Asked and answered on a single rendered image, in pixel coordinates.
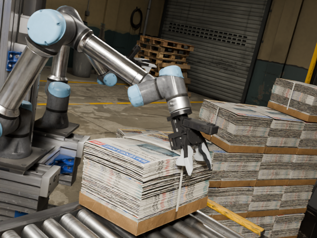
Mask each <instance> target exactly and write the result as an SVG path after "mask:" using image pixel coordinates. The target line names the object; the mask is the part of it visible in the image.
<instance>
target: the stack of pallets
mask: <svg viewBox="0 0 317 238"><path fill-rule="evenodd" d="M147 38H148V39H150V41H146V40H147ZM143 44H146V45H147V46H146V47H144V46H143ZM174 44H175V46H173V45H174ZM137 45H139V46H140V47H141V49H140V50H139V51H138V53H137V54H136V55H135V57H136V58H141V56H144V59H147V60H150V61H151V62H148V63H151V64H154V65H155V66H157V67H156V68H154V67H152V68H151V70H150V72H149V74H150V75H153V77H156V78H157V77H158V72H159V70H158V63H162V62H163V63H166V60H167V61H169V62H167V63H172V64H177V62H181V63H182V65H187V64H188V62H186V57H187V56H189V52H190V51H193V50H194V46H193V45H188V44H184V43H180V42H174V41H170V40H164V39H159V38H155V37H150V36H144V35H141V36H140V40H139V41H138V40H137ZM184 46H188V49H184ZM156 47H158V49H157V48H156ZM168 49H171V51H168ZM141 50H144V52H140V51H141ZM179 51H183V54H179ZM154 53H156V54H154ZM165 54H167V55H168V57H167V56H165ZM175 56H180V59H175Z"/></svg>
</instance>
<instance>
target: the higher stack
mask: <svg viewBox="0 0 317 238"><path fill-rule="evenodd" d="M270 97H271V98H270V100H269V101H270V102H273V103H276V104H279V105H282V106H284V107H287V109H288V108H290V109H292V110H295V111H299V112H301V113H304V114H307V115H310V116H317V86H316V85H311V84H307V83H303V82H298V81H293V80H287V79H281V78H276V80H275V83H274V85H273V89H272V94H271V96H270ZM271 109H272V108H271ZM273 110H275V109H273ZM275 111H277V110H275ZM278 112H280V111H278ZM281 113H283V112H281ZM283 114H286V113H283ZM286 115H288V114H286ZM288 116H291V115H288ZM291 117H294V116H291ZM294 118H296V117H294ZM296 119H299V118H296ZM299 120H302V119H299ZM302 121H304V120H302ZM304 122H305V125H304V128H303V130H302V133H301V136H300V141H299V143H298V147H297V148H301V149H317V122H307V121H304ZM291 164H292V165H291V168H290V170H291V172H290V176H289V177H288V179H289V180H295V179H316V178H317V155H307V154H294V160H293V163H291ZM284 186H285V187H286V189H285V191H284V194H283V196H282V199H281V203H280V206H279V210H283V209H297V208H306V207H307V205H308V201H309V199H310V197H311V194H312V189H313V185H291V186H288V185H284ZM304 215H305V214H304V213H295V214H284V215H275V221H274V226H273V229H272V232H271V235H270V238H280V237H288V236H296V235H297V234H298V232H299V229H300V224H301V221H302V220H303V218H304Z"/></svg>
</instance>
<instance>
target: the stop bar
mask: <svg viewBox="0 0 317 238"><path fill-rule="evenodd" d="M207 206H208V207H210V208H212V209H213V210H215V211H217V212H219V213H220V214H222V215H224V216H226V217H227V218H229V219H231V220H233V221H235V222H236V223H238V224H240V225H242V226H244V227H245V228H247V229H249V230H251V231H253V232H254V233H256V234H258V235H260V236H262V235H264V234H265V229H263V228H261V227H260V226H258V225H256V224H254V223H252V222H250V221H249V220H247V219H245V218H243V217H241V216H239V215H237V214H235V213H234V212H232V211H230V210H228V209H226V208H224V207H223V206H221V205H219V204H217V203H215V202H214V201H212V200H210V199H208V201H207Z"/></svg>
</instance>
